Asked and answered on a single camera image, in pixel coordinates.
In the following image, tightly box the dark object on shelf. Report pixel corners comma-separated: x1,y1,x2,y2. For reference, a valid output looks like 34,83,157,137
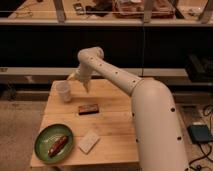
73,3,85,15

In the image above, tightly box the green ceramic bowl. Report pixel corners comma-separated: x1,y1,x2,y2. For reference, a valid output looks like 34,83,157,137
34,124,74,164

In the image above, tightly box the black floor cable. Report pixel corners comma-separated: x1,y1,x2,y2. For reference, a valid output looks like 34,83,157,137
188,104,213,171

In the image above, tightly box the wooden table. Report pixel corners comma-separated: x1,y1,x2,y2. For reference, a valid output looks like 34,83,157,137
40,79,138,166

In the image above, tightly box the blue black box on floor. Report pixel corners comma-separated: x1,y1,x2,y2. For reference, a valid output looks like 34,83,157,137
187,125,213,144

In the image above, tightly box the brown rectangular block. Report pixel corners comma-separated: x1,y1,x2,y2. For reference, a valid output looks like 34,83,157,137
78,104,99,115

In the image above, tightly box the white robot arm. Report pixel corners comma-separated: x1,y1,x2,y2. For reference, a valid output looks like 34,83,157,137
68,47,189,171

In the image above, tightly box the brown sausage in bowl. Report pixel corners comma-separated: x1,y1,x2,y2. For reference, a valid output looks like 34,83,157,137
48,136,68,157

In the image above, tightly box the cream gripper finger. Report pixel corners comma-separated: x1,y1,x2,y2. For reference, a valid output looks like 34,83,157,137
83,82,90,93
66,73,77,81

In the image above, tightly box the red tray on shelf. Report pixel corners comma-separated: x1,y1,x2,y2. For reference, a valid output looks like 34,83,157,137
112,0,175,18

